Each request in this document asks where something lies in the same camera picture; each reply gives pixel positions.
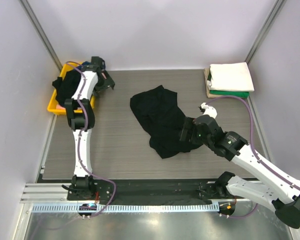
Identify black t shirt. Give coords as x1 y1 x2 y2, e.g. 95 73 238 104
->
129 85 201 159

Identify yellow plastic bin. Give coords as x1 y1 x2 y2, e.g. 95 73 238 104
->
46 61 83 116

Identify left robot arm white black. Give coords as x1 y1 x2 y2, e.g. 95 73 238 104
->
62 56 115 201

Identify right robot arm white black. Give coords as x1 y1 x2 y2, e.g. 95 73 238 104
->
180 102 300 229

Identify blue shirt in bin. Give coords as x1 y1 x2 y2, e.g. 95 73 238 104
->
81 58 106 72

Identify black shirt in bin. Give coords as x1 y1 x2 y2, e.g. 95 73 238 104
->
51 69 82 107

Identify folded white t shirt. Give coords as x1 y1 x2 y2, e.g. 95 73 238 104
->
208 62 255 92

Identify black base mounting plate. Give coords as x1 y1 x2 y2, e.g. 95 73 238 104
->
61 178 235 206

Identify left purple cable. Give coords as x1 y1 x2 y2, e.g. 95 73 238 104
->
65 61 117 227

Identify left aluminium frame post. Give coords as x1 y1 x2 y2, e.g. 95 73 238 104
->
18 0 63 71

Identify aluminium frame post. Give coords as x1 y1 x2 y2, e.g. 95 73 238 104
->
245 0 287 64
18 0 63 71

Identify slotted cable duct strip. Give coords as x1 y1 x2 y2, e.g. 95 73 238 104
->
31 202 220 214

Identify right aluminium frame post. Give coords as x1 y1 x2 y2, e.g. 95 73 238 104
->
245 0 287 64

